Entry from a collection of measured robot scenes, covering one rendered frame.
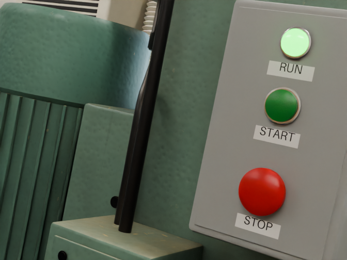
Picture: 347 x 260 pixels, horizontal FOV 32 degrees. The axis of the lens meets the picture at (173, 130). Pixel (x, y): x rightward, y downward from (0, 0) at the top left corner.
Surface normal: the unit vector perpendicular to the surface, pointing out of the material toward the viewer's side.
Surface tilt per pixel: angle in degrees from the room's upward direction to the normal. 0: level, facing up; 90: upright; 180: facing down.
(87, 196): 90
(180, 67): 90
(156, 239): 0
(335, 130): 90
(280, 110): 93
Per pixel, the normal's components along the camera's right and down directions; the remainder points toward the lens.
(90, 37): 0.32, 0.11
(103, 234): 0.20, -0.98
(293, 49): -0.48, 0.01
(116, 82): 0.74, 0.18
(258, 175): -0.48, -0.21
